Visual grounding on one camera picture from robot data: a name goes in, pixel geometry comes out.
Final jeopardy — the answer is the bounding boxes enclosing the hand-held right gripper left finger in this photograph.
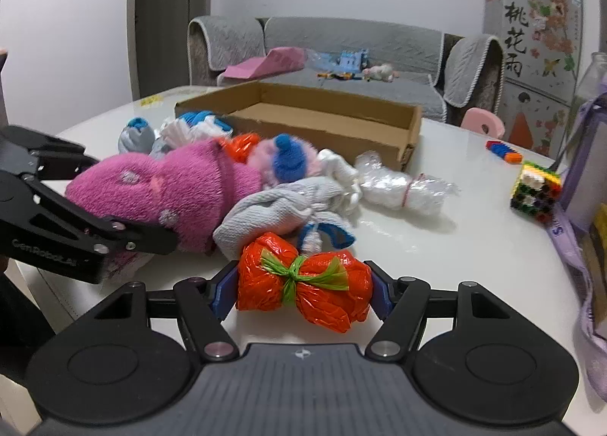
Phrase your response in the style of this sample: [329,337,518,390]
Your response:
[92,262,240,363]

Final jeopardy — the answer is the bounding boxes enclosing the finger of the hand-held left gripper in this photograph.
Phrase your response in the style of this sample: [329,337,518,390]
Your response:
[23,174,179,257]
[27,134,101,181]

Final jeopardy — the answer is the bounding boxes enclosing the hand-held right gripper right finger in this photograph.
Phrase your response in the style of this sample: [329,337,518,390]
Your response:
[364,260,510,363]

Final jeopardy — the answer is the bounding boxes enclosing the orange plastic bag bundle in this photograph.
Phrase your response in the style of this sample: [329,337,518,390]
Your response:
[236,231,374,333]

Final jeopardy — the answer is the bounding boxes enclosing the white plastic bag bundle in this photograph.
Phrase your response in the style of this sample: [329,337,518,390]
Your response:
[355,151,462,216]

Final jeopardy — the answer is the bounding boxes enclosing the shallow cardboard box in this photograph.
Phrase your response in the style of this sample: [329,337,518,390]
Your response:
[175,80,424,172]

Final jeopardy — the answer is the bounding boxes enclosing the white desktop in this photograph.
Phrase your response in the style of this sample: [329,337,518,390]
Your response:
[14,83,607,418]

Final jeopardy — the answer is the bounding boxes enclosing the grey blue-tipped sock bundle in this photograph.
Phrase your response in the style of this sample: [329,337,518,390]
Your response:
[118,117,157,155]

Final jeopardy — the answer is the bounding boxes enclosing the white blue striped sock bundle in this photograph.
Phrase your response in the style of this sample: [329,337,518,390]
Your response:
[159,110,234,147]

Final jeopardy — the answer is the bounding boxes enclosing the pink blue fuzzy sock bundle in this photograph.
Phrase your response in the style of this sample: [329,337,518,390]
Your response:
[220,133,326,190]

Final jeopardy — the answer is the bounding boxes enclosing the dark grey door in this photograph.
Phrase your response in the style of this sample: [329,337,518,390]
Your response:
[127,0,214,100]

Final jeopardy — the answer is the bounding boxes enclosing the multicolour bead cube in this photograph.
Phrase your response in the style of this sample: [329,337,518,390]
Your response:
[510,161,564,227]

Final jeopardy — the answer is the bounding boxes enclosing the blue orange block stick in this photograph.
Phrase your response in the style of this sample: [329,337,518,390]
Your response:
[486,140,522,166]

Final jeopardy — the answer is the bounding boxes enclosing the pink chair back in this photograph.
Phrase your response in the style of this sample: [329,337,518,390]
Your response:
[461,107,505,138]

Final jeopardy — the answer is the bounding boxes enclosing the yellow packet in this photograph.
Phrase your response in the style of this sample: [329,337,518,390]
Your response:
[581,206,607,299]

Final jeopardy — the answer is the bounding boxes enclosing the white plush toy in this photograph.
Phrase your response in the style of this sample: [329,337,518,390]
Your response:
[363,64,395,83]

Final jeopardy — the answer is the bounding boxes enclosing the blue toy castle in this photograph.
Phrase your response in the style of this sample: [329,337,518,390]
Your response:
[339,50,371,74]

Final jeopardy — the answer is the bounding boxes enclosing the blue clear toy package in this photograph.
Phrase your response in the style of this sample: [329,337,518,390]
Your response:
[306,50,342,72]

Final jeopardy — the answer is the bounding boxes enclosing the purple water bottle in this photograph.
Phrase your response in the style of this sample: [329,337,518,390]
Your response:
[545,90,607,403]

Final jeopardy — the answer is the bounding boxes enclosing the grey covered sofa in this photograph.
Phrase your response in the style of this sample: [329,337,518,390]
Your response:
[187,15,504,124]

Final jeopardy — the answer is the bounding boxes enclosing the glass bottle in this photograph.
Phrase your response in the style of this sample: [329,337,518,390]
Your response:
[575,51,607,100]

